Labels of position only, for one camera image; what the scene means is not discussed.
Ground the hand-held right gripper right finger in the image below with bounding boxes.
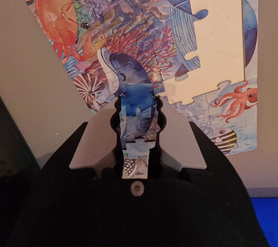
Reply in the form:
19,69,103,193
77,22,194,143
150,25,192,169
145,96,207,178

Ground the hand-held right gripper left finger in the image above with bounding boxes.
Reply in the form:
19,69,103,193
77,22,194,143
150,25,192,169
69,96,125,178

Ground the blue purple puzzle piece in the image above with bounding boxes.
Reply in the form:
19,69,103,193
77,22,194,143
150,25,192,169
120,83,156,120

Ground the sea animals jigsaw puzzle board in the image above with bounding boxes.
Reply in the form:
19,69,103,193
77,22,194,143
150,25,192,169
9,0,259,179

